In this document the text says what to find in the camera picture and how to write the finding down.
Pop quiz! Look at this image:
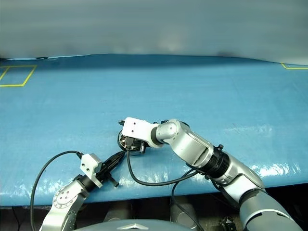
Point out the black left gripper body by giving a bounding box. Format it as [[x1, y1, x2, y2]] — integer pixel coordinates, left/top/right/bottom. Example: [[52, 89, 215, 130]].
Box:
[[95, 158, 120, 188]]

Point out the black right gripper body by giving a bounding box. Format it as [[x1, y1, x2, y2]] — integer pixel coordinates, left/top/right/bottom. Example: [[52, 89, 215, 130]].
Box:
[[121, 134, 146, 153]]

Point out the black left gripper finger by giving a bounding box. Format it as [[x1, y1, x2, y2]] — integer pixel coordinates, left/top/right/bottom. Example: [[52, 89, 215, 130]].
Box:
[[108, 152, 126, 172], [105, 151, 124, 167]]

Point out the small black round object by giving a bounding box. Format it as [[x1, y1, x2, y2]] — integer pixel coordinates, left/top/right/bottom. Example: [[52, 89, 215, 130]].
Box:
[[117, 130, 148, 155]]

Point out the dark rounded shape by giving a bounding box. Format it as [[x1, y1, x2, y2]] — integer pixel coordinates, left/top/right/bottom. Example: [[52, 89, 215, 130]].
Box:
[[169, 196, 197, 231], [103, 202, 137, 223]]

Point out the grey robot torso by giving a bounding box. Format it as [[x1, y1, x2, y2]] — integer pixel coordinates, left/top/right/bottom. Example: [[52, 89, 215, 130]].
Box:
[[73, 222, 186, 231]]

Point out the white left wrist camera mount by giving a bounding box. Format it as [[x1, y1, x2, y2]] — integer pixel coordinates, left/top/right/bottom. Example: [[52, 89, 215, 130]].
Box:
[[80, 153, 103, 189]]

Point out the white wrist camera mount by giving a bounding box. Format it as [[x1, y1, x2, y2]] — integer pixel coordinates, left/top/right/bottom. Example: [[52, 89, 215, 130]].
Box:
[[80, 153, 103, 189], [121, 116, 167, 148]]

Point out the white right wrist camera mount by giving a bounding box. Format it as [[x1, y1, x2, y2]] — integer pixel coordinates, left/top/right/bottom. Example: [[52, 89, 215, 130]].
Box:
[[121, 116, 167, 148]]

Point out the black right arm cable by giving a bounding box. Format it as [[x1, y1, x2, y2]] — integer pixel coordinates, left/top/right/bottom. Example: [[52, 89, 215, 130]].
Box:
[[126, 138, 203, 186]]

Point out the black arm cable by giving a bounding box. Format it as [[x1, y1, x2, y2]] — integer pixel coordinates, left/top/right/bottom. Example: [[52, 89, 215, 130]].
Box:
[[126, 138, 203, 186], [29, 150, 84, 231]]

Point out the thin black cable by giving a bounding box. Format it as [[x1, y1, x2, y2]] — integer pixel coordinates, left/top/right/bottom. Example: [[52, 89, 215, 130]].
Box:
[[170, 179, 205, 231]]

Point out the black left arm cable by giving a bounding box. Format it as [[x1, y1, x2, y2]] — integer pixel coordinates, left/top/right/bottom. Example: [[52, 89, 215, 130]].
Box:
[[29, 150, 84, 231]]

